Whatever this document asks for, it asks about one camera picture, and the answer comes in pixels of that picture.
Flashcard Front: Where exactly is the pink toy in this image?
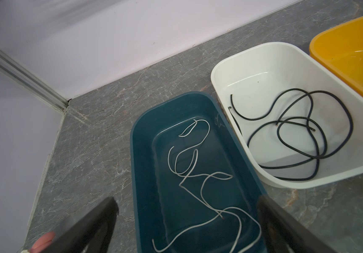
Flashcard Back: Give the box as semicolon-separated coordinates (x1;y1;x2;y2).
21;231;56;253

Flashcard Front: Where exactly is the teal plastic bin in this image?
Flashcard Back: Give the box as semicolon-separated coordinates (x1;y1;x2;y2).
130;92;266;253

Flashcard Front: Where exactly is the white plastic bin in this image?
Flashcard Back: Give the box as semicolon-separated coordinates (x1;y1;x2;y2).
211;42;363;189

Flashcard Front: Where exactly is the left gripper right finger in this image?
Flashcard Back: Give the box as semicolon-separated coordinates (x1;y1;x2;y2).
256;195;333;253

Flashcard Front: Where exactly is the black cable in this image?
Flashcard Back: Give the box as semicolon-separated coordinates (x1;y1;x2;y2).
227;87;315;137
246;90;355;181

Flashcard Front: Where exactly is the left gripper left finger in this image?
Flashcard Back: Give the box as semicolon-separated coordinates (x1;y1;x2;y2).
43;197;119;253

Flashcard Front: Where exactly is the yellow plastic bin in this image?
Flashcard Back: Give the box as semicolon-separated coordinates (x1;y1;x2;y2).
309;16;363;97

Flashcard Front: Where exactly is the white cable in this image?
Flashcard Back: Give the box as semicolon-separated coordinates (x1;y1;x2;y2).
151;170;263;253
167;118;234;181

